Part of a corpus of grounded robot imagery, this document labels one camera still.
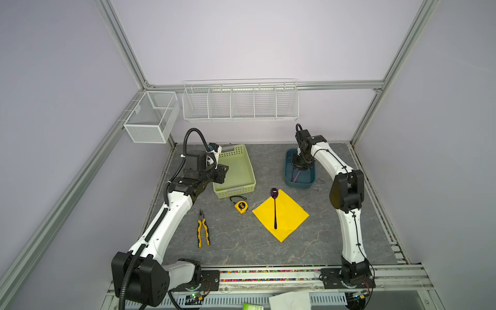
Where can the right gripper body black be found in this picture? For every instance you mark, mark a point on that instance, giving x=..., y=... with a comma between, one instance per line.
x=301, y=161

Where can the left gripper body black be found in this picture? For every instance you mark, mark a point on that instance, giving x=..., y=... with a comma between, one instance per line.
x=217, y=175

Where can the purple metal spoon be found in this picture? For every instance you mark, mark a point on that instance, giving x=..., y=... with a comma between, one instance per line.
x=274, y=194

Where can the yellow paper napkin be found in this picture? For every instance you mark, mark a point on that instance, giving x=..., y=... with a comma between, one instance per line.
x=290, y=215

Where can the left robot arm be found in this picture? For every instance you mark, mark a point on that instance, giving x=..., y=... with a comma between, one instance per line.
x=139, y=274

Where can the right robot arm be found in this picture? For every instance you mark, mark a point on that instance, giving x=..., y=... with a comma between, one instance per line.
x=346, y=196

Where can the teal plastic tray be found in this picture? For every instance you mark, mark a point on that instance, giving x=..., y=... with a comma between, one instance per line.
x=306, y=178

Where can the purple metal knife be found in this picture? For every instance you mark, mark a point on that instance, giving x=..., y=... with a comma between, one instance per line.
x=296, y=177

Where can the light green perforated basket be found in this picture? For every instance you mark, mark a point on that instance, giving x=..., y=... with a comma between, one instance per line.
x=240, y=178

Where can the yellow tape measure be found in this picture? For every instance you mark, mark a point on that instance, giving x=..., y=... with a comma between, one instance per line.
x=240, y=203

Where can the yellow black pliers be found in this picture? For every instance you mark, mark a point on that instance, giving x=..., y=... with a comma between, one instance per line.
x=202, y=229

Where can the green small object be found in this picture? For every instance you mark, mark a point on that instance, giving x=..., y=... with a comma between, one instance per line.
x=252, y=307

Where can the white paper sheet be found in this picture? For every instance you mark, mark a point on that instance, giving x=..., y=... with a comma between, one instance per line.
x=291, y=301

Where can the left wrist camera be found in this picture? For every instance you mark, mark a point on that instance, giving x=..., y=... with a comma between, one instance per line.
x=214, y=153

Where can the long white wire shelf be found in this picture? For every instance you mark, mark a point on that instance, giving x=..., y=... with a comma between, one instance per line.
x=240, y=100

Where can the small white wire basket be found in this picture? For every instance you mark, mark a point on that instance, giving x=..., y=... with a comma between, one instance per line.
x=153, y=117

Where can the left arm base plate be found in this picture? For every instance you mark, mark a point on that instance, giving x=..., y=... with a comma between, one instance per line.
x=205, y=280

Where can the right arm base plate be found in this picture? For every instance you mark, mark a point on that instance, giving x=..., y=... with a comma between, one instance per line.
x=335, y=278

